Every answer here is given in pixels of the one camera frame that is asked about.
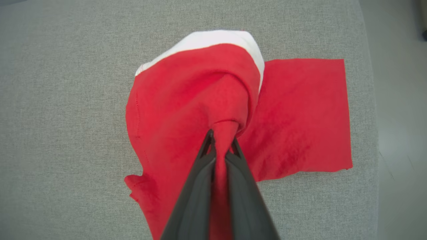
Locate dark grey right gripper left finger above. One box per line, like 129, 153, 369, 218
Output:
160, 129, 217, 240

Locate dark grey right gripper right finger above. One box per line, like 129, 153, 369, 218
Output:
225, 137, 281, 240

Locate red shorts with white trim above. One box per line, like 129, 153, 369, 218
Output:
124, 30, 265, 240

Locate grey fabric sofa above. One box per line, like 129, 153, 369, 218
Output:
0, 0, 379, 240

